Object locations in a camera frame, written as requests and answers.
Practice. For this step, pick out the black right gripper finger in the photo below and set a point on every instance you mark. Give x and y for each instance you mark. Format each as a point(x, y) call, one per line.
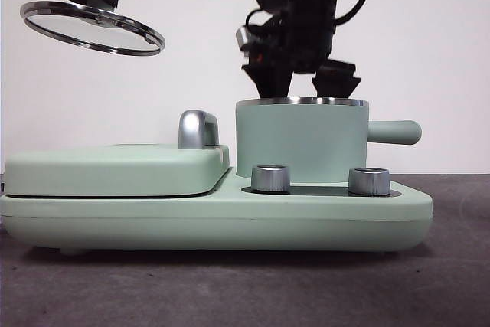
point(337, 80)
point(272, 82)

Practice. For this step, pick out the silver control knob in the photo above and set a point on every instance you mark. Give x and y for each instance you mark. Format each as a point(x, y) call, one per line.
point(270, 179)
point(368, 182)

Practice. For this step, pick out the mint green breakfast machine base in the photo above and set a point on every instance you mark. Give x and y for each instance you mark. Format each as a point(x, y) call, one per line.
point(306, 223)

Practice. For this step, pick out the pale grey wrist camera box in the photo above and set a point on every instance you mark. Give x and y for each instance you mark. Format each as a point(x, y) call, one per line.
point(243, 38)

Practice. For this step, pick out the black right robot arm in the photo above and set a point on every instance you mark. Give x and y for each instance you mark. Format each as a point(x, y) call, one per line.
point(306, 9)

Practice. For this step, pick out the glass lid with green knob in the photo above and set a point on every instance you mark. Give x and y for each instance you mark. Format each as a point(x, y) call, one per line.
point(84, 30)

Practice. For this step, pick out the mint green griddle cover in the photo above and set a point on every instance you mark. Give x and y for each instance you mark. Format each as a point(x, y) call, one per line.
point(115, 170)

